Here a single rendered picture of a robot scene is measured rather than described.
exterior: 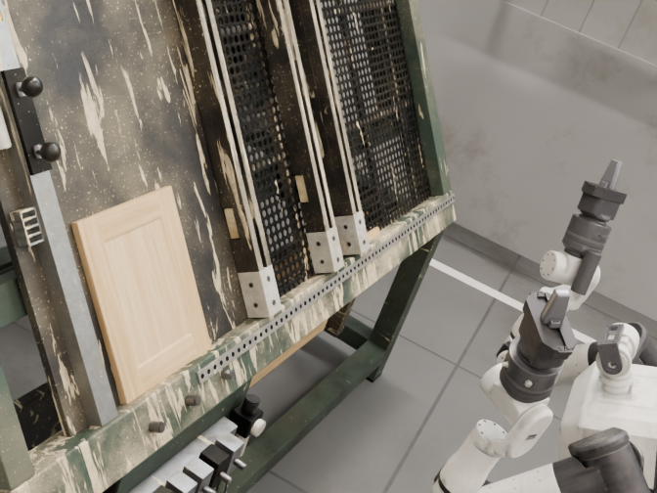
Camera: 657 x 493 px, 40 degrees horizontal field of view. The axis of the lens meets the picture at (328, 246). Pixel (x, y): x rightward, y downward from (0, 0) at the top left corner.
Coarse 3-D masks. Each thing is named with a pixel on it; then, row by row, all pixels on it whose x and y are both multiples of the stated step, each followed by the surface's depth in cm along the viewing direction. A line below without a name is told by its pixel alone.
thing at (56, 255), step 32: (0, 0) 168; (0, 32) 167; (0, 64) 167; (0, 96) 168; (32, 192) 172; (64, 224) 178; (64, 256) 177; (64, 288) 177; (64, 320) 179; (96, 352) 183; (96, 384) 182; (96, 416) 183
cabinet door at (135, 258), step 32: (160, 192) 206; (96, 224) 188; (128, 224) 196; (160, 224) 206; (96, 256) 187; (128, 256) 196; (160, 256) 205; (96, 288) 187; (128, 288) 195; (160, 288) 204; (192, 288) 213; (128, 320) 195; (160, 320) 204; (192, 320) 213; (128, 352) 194; (160, 352) 203; (192, 352) 212; (128, 384) 193
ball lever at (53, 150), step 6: (48, 144) 161; (54, 144) 162; (36, 150) 171; (42, 150) 161; (48, 150) 161; (54, 150) 161; (60, 150) 163; (36, 156) 171; (42, 156) 161; (48, 156) 161; (54, 156) 162; (60, 156) 163
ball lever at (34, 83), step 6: (24, 78) 159; (30, 78) 159; (36, 78) 159; (18, 84) 168; (24, 84) 158; (30, 84) 158; (36, 84) 159; (42, 84) 160; (18, 90) 168; (24, 90) 159; (30, 90) 158; (36, 90) 159; (42, 90) 160; (18, 96) 169; (30, 96) 160; (36, 96) 160
